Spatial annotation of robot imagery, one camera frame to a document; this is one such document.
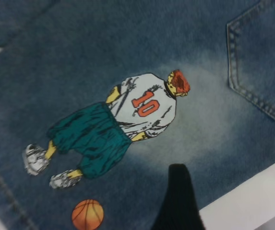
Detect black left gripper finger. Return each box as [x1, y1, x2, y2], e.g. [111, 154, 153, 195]
[153, 163, 207, 230]

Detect blue denim pants with print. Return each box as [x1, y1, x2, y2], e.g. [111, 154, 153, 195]
[0, 0, 275, 230]

